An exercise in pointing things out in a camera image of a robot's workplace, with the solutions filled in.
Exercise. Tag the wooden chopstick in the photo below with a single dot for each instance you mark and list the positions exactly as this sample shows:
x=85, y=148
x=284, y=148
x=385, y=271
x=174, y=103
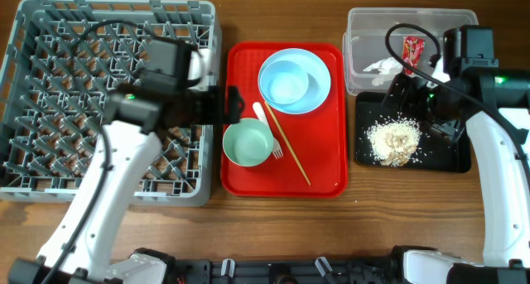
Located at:
x=288, y=144

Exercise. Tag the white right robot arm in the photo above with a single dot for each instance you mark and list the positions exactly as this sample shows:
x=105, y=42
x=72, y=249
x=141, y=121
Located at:
x=493, y=105

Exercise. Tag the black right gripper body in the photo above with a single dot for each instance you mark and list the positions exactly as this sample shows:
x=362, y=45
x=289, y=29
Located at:
x=427, y=103

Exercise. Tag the red plastic tray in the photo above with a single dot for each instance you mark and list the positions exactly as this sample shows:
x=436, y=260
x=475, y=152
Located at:
x=319, y=138

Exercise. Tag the black food waste tray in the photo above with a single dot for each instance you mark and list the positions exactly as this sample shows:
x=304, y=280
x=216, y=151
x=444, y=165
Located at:
x=433, y=152

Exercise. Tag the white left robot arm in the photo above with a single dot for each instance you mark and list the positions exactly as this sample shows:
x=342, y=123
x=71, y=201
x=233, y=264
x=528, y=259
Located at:
x=138, y=119

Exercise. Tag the grey dishwasher rack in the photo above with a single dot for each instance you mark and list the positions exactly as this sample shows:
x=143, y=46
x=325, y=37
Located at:
x=62, y=59

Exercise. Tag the rice food leftovers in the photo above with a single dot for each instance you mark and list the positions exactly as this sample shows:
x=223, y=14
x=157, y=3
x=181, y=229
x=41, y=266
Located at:
x=394, y=142

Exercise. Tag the light blue plate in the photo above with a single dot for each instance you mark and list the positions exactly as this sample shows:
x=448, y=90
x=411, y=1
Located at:
x=319, y=80

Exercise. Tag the light blue bowl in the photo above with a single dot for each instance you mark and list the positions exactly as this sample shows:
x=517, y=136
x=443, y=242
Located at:
x=284, y=82

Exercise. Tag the clear plastic bin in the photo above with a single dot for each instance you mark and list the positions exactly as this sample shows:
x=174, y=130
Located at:
x=363, y=41

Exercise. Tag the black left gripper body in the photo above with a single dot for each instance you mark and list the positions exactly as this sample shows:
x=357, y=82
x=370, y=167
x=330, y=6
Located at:
x=199, y=108

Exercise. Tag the white tissue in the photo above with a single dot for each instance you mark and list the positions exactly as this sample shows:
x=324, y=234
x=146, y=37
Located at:
x=388, y=66

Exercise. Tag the red snack wrapper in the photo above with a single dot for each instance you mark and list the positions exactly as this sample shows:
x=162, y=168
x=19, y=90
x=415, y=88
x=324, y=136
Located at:
x=412, y=50

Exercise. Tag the green saucer bowl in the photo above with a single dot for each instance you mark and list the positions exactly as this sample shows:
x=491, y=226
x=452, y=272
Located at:
x=248, y=143

